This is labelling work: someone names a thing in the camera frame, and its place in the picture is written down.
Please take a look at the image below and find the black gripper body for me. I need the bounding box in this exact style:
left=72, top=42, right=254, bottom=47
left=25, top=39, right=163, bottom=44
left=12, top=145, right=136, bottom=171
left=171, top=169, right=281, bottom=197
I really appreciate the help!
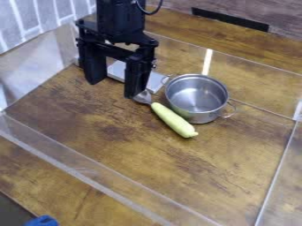
left=75, top=19, right=158, bottom=63

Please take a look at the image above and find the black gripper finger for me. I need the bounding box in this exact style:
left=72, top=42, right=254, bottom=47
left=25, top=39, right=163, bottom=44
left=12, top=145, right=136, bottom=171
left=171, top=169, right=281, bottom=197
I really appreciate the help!
left=124, top=54, right=155, bottom=99
left=77, top=41, right=107, bottom=85

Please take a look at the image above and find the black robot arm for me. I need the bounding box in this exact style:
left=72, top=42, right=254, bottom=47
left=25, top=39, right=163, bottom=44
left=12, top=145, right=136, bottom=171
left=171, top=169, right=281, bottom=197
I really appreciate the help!
left=75, top=0, right=163, bottom=99

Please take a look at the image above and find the grey block with coloured end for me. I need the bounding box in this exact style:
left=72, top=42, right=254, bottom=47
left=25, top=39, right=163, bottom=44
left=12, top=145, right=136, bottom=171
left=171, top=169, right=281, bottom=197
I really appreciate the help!
left=107, top=61, right=166, bottom=94

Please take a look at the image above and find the small steel pot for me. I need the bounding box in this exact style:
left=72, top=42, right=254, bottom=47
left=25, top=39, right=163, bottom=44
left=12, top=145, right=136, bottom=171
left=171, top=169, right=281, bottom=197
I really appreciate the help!
left=160, top=73, right=237, bottom=124

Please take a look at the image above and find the blue object at bottom edge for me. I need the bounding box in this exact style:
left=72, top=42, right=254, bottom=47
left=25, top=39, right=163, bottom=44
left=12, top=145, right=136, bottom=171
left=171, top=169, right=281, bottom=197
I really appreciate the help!
left=24, top=215, right=59, bottom=226

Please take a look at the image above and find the black wall strip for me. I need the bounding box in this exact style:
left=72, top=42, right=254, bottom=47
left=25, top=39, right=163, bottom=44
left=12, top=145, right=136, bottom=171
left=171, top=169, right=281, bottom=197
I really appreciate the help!
left=191, top=7, right=269, bottom=33

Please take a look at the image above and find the clear acrylic enclosure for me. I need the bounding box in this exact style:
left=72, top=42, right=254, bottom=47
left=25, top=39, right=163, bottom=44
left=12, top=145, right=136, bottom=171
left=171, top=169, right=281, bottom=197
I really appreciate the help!
left=0, top=20, right=302, bottom=226

